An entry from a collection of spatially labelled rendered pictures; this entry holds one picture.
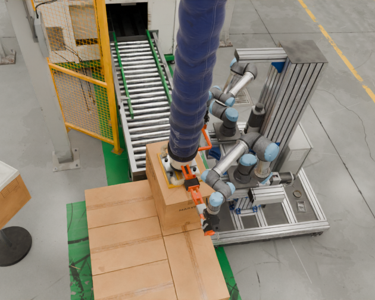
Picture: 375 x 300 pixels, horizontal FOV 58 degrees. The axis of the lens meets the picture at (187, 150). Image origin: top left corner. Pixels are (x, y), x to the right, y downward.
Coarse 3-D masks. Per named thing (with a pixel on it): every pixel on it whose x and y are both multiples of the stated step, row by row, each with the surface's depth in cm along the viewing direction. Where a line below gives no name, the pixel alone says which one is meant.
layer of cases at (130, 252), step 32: (96, 192) 306; (128, 192) 309; (96, 224) 286; (128, 224) 289; (160, 224) 292; (192, 224) 294; (96, 256) 269; (128, 256) 271; (160, 256) 274; (192, 256) 276; (96, 288) 253; (128, 288) 255; (160, 288) 258; (192, 288) 260; (224, 288) 262
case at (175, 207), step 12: (156, 144) 279; (156, 156) 271; (156, 168) 263; (204, 168) 268; (156, 180) 263; (156, 192) 273; (168, 192) 251; (180, 192) 252; (204, 192) 254; (156, 204) 284; (168, 204) 244; (180, 204) 249; (192, 204) 255; (168, 216) 257; (180, 216) 264; (192, 216) 271; (168, 228) 274
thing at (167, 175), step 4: (160, 152) 272; (160, 156) 269; (168, 156) 270; (160, 160) 267; (164, 160) 265; (168, 160) 267; (160, 164) 265; (164, 168) 261; (164, 172) 260; (168, 172) 260; (172, 172) 257; (164, 176) 258; (168, 176) 257; (172, 176) 257; (176, 176) 258; (168, 180) 255; (168, 184) 253; (172, 184) 254; (168, 188) 252
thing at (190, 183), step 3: (189, 177) 242; (192, 177) 242; (195, 177) 244; (186, 180) 241; (189, 180) 242; (192, 180) 242; (195, 180) 242; (198, 180) 242; (186, 183) 239; (189, 183) 240; (192, 183) 240; (195, 183) 241; (198, 183) 241; (186, 186) 238; (189, 186) 238; (192, 186) 237; (195, 186) 238; (198, 186) 239; (186, 189) 240; (189, 189) 239
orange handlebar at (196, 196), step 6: (204, 132) 274; (210, 144) 267; (198, 150) 262; (186, 174) 246; (192, 192) 236; (198, 192) 236; (192, 198) 236; (198, 198) 233; (198, 204) 231; (210, 234) 218
